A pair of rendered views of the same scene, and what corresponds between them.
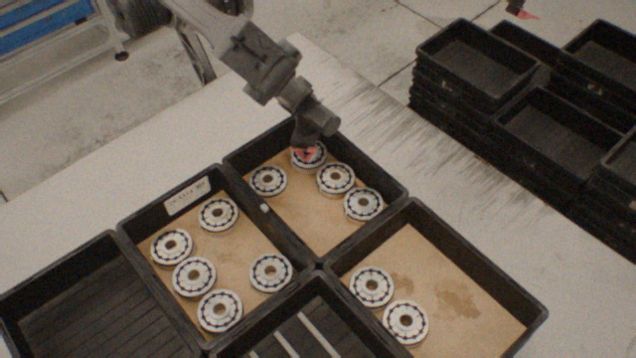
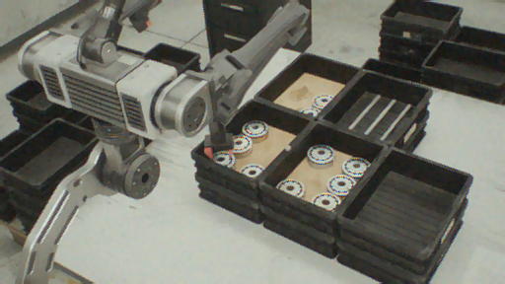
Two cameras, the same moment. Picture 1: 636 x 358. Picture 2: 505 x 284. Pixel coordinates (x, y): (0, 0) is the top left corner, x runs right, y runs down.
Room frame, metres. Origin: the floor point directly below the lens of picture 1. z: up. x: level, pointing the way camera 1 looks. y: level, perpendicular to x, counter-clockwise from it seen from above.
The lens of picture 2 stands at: (1.19, 1.71, 2.34)
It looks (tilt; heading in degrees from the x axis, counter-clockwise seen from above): 39 degrees down; 257
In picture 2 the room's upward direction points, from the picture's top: 5 degrees counter-clockwise
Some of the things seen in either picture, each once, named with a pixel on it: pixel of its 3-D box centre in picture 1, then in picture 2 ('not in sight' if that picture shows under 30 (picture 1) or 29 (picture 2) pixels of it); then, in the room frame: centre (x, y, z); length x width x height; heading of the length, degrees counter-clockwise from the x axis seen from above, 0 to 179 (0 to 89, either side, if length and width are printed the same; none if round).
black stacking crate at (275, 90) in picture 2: (427, 300); (309, 95); (0.48, -0.24, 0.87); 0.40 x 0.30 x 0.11; 39
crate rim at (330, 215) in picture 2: (213, 248); (324, 166); (0.61, 0.24, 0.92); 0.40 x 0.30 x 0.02; 39
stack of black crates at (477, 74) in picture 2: not in sight; (463, 97); (-0.51, -0.58, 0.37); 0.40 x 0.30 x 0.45; 131
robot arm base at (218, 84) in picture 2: not in sight; (208, 88); (1.00, 0.40, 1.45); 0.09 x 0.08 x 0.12; 131
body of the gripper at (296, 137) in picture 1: (306, 122); (218, 135); (0.93, 0.02, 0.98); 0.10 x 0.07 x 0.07; 166
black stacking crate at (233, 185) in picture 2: (313, 190); (254, 149); (0.80, 0.01, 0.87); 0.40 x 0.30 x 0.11; 39
